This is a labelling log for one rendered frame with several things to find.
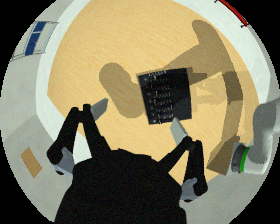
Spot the black lighting desk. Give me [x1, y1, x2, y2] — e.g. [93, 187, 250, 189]
[138, 68, 192, 125]

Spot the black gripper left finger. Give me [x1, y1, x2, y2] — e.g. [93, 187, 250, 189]
[46, 98, 124, 180]

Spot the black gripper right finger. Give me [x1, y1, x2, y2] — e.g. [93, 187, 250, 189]
[141, 117, 208, 203]

